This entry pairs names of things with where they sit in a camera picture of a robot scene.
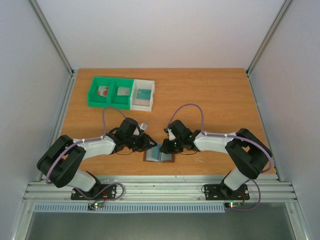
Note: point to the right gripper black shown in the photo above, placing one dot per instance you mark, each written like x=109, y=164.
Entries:
x=169, y=145

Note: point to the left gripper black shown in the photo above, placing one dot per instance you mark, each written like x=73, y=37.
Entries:
x=145, y=143

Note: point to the brown leather card holder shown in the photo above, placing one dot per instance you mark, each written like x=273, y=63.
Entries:
x=166, y=158

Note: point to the white card red circles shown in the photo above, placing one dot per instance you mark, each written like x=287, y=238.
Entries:
x=102, y=91

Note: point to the teal credit card with chip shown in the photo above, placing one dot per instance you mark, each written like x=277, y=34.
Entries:
x=156, y=152

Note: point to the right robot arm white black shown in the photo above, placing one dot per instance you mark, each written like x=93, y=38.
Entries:
x=249, y=155

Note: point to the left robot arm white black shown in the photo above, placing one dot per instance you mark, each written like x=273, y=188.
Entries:
x=60, y=163

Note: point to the teal card in bin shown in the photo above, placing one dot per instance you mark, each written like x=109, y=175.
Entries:
x=144, y=94

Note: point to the grey card in bin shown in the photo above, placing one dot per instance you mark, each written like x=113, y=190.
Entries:
x=123, y=91

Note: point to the white plastic bin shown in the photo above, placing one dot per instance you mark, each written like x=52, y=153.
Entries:
x=138, y=104

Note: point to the green two-compartment bin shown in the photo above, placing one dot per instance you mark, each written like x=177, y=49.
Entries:
x=112, y=99

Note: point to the left controller board with LEDs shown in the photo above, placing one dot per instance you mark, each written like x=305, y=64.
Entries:
x=95, y=206

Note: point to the controller board with leds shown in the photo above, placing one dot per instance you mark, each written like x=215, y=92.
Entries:
x=95, y=206
x=233, y=205

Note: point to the right controller board with LEDs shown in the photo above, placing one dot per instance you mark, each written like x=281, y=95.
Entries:
x=233, y=205

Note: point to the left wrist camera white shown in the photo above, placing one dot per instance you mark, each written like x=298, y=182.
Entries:
x=140, y=129

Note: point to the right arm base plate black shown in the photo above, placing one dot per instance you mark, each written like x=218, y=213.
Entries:
x=215, y=192

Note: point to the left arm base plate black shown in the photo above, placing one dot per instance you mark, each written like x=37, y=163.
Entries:
x=110, y=192

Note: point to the left aluminium corner post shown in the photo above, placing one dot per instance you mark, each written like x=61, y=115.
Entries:
x=49, y=32

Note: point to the aluminium corner post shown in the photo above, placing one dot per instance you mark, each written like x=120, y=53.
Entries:
x=49, y=32
x=269, y=35

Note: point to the aluminium rail frame front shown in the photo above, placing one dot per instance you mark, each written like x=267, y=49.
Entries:
x=168, y=189

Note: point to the grey slotted cable duct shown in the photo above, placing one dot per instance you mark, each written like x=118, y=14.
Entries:
x=129, y=208

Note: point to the right aluminium corner post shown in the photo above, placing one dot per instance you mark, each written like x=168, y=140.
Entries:
x=269, y=35

